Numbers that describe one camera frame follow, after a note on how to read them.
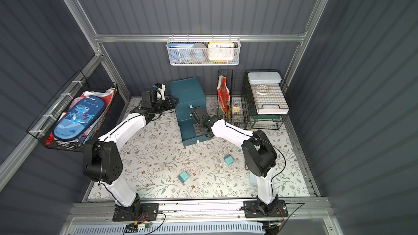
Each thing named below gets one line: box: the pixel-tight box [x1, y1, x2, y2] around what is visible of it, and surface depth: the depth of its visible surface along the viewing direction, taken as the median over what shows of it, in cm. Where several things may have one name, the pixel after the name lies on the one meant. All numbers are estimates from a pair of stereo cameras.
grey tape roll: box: [189, 42, 208, 65], surface depth 89 cm
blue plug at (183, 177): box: [177, 170, 190, 183], surface depth 84 cm
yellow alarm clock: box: [207, 41, 235, 64], surface depth 90 cm
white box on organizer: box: [247, 71, 282, 84], surface depth 102 cm
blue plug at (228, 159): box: [224, 154, 235, 165], surface depth 90 cm
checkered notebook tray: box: [250, 83, 290, 115], surface depth 93 cm
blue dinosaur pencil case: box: [53, 95, 107, 141], surface depth 67 cm
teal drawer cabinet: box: [169, 77, 213, 147], surface depth 95 cm
